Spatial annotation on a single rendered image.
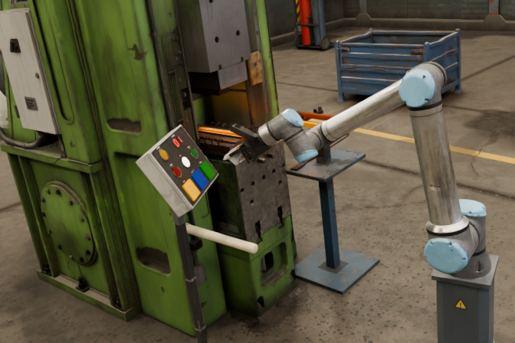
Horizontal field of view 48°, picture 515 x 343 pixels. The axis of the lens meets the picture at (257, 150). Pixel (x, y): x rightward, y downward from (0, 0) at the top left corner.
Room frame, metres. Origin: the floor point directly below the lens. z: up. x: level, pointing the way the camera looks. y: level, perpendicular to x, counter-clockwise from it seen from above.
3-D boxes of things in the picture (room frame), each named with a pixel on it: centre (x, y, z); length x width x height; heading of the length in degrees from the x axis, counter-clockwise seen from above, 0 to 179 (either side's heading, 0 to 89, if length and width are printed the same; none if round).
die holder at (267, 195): (2.94, 0.20, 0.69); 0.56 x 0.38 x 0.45; 48
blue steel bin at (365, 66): (6.47, -1.71, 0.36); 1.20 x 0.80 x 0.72; 44
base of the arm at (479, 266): (1.97, -0.76, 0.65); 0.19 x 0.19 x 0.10
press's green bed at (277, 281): (2.94, 0.20, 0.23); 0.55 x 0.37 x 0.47; 48
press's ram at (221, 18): (2.92, 0.20, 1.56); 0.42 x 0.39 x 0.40; 48
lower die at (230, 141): (2.89, 0.22, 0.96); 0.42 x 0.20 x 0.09; 48
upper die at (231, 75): (2.89, 0.22, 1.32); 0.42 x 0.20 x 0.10; 48
